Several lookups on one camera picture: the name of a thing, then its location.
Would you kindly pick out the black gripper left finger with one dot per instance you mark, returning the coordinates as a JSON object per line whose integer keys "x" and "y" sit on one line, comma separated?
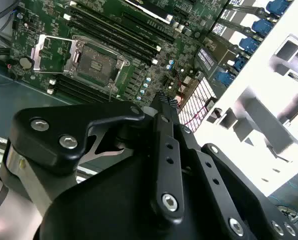
{"x": 54, "y": 117}

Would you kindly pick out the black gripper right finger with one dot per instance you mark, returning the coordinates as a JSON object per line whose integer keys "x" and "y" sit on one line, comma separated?
{"x": 224, "y": 200}

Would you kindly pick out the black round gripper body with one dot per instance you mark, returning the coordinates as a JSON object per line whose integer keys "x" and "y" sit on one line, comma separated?
{"x": 109, "y": 207}

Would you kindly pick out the metal socket cover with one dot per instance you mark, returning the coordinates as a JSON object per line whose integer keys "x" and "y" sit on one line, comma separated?
{"x": 36, "y": 56}

